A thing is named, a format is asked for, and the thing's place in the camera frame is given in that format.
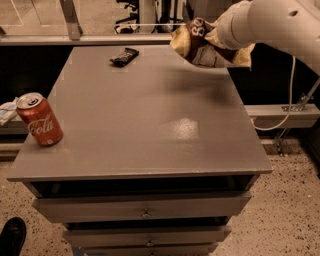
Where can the brown sea salt chip bag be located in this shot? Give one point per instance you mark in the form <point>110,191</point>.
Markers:
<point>198,43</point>

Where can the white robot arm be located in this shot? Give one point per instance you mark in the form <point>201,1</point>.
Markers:
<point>291,26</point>

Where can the black rxbar chocolate bar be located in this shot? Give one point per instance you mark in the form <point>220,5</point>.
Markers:
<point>125,57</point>

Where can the grey drawer cabinet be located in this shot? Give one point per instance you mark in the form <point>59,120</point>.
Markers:
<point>156,126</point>

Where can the middle grey drawer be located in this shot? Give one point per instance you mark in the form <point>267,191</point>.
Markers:
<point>145,236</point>

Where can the grey drawer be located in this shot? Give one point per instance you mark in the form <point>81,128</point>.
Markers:
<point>142,207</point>
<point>145,236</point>
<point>172,250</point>

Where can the top grey drawer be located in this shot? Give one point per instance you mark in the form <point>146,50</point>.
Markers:
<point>142,207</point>

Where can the bottom grey drawer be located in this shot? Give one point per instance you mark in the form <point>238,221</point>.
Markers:
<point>172,250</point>

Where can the black office chair base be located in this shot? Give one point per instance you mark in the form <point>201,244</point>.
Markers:
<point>128,25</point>

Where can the red cola can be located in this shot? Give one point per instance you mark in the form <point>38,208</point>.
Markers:
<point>39,118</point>

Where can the white cloth on shelf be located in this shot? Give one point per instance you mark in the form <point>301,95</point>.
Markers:
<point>8,111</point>

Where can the black shoe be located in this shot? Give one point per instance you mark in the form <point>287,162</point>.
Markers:
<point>12,237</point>

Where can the metal bracket on rail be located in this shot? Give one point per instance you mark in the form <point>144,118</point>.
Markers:
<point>299,106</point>

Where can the metal frame rail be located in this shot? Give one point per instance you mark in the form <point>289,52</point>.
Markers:
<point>59,40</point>

